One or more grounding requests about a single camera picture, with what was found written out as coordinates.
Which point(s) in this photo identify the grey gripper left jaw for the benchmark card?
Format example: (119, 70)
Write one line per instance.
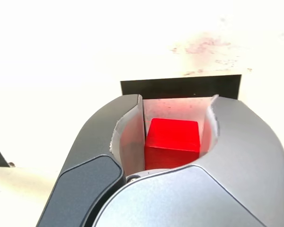
(90, 160)

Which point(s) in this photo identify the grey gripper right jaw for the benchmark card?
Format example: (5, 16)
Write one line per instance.
(239, 165)

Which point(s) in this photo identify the red cube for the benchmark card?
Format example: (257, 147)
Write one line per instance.
(172, 142)

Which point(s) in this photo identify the black tape square outline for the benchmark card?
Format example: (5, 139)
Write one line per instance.
(180, 86)

